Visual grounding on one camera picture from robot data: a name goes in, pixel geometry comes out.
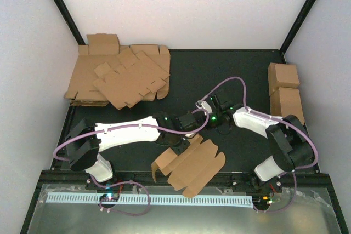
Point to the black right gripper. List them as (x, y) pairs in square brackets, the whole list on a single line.
[(207, 127)]

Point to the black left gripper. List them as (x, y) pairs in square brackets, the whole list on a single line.
[(178, 150)]

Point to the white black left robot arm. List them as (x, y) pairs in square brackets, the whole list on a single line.
[(84, 154)]

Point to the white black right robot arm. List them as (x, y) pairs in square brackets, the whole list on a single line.
[(289, 145)]

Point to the folded cardboard box front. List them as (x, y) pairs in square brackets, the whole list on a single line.
[(286, 101)]

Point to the small folded cardboard box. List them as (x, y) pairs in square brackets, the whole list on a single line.
[(103, 44)]

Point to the loose top cardboard blank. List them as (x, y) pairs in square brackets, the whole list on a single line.
[(132, 77)]

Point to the stack of flat cardboard blanks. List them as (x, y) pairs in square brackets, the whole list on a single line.
[(82, 92)]

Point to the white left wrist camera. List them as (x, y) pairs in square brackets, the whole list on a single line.
[(190, 135)]

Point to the light blue slotted cable duct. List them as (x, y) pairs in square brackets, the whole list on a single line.
[(152, 199)]

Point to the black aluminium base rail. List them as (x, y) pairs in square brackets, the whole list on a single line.
[(240, 182)]

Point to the black right corner frame post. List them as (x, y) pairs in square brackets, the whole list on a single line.
[(302, 15)]

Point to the black corner frame post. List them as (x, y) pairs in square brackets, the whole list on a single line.
[(64, 11), (302, 15)]

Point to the black left corner frame post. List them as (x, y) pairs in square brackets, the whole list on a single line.
[(64, 11)]

